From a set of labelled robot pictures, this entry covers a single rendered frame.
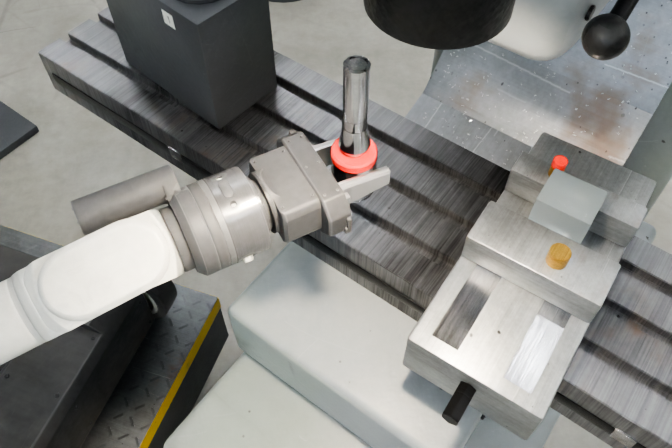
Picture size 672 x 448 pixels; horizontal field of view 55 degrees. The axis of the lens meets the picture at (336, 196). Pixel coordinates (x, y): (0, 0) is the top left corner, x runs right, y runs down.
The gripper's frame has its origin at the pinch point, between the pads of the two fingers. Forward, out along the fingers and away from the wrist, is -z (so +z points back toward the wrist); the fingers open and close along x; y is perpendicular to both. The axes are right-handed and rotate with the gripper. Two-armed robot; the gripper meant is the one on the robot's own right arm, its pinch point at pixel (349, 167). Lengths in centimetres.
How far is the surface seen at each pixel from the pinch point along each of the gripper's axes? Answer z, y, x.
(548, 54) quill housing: -10.1, -19.6, -11.5
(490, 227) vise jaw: -11.8, 6.0, -10.3
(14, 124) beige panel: 45, 111, 150
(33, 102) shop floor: 37, 114, 162
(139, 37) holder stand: 11.1, 8.5, 41.4
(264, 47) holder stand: -3.5, 8.1, 30.5
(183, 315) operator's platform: 20, 74, 34
